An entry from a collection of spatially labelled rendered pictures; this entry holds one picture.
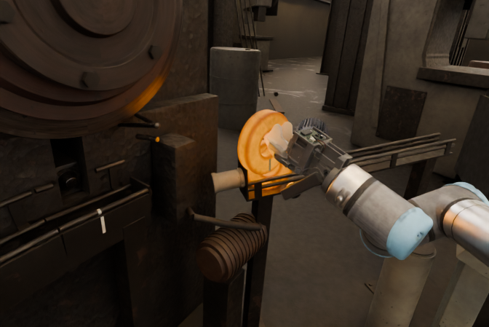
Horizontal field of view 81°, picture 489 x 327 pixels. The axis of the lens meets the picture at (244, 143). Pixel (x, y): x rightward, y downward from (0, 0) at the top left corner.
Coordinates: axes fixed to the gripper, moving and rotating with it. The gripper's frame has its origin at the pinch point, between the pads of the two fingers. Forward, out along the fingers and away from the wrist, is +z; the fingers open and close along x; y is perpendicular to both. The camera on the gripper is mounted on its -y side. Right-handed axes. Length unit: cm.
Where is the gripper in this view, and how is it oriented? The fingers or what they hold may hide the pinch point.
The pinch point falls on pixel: (266, 135)
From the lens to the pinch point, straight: 69.4
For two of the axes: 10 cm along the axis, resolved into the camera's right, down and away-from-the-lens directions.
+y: 2.6, -8.1, -5.3
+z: -6.4, -5.5, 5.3
